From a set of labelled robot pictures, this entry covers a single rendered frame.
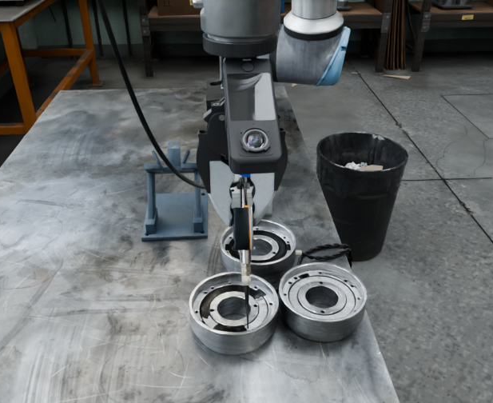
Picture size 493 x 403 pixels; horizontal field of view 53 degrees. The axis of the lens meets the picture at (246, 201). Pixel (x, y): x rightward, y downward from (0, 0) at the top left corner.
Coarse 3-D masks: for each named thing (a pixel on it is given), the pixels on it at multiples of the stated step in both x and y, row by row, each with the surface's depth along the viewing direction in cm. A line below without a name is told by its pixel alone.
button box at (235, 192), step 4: (236, 176) 83; (240, 176) 83; (236, 180) 82; (252, 184) 80; (232, 188) 79; (236, 188) 79; (232, 192) 78; (236, 192) 78; (248, 192) 78; (236, 196) 79; (248, 196) 79; (236, 200) 79; (248, 200) 79; (232, 204) 79; (236, 204) 79; (248, 204) 79; (232, 208) 80; (268, 208) 80; (268, 212) 80
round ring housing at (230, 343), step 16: (240, 272) 62; (208, 288) 62; (272, 288) 60; (192, 304) 58; (224, 304) 61; (240, 304) 61; (256, 304) 59; (272, 304) 59; (192, 320) 57; (224, 320) 57; (240, 320) 57; (272, 320) 56; (208, 336) 55; (224, 336) 54; (240, 336) 54; (256, 336) 55; (224, 352) 56; (240, 352) 56
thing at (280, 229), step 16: (272, 224) 72; (224, 240) 70; (256, 240) 71; (272, 240) 70; (288, 240) 70; (224, 256) 66; (256, 256) 67; (272, 256) 67; (288, 256) 65; (256, 272) 64; (272, 272) 65
